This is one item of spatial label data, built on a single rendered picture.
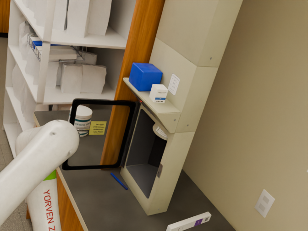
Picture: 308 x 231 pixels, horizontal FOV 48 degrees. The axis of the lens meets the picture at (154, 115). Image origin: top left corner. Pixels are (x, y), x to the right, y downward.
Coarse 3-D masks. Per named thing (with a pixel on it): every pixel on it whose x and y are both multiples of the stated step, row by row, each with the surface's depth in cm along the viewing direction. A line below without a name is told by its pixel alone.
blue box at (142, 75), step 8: (136, 64) 147; (144, 64) 150; (152, 64) 152; (136, 72) 146; (144, 72) 142; (152, 72) 144; (160, 72) 146; (128, 80) 152; (136, 80) 146; (144, 80) 144; (152, 80) 146; (160, 80) 148; (136, 88) 146; (144, 88) 146
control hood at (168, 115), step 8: (144, 96) 142; (152, 104) 137; (160, 104) 139; (168, 104) 141; (152, 112) 141; (160, 112) 133; (168, 112) 135; (176, 112) 137; (160, 120) 135; (168, 120) 137; (176, 120) 139; (168, 128) 139
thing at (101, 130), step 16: (80, 112) 156; (96, 112) 159; (112, 112) 162; (128, 112) 166; (80, 128) 160; (96, 128) 164; (112, 128) 167; (80, 144) 165; (96, 144) 168; (112, 144) 172; (80, 160) 170; (96, 160) 174; (112, 160) 178
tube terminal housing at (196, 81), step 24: (168, 48) 144; (168, 72) 145; (192, 72) 131; (216, 72) 136; (168, 96) 145; (192, 96) 136; (192, 120) 144; (168, 144) 147; (168, 168) 153; (168, 192) 162
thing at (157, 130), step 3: (153, 126) 161; (156, 126) 158; (153, 129) 159; (156, 129) 157; (159, 129) 156; (156, 132) 157; (159, 132) 156; (162, 132) 155; (159, 135) 155; (162, 135) 155; (165, 135) 154; (162, 138) 155; (165, 138) 154
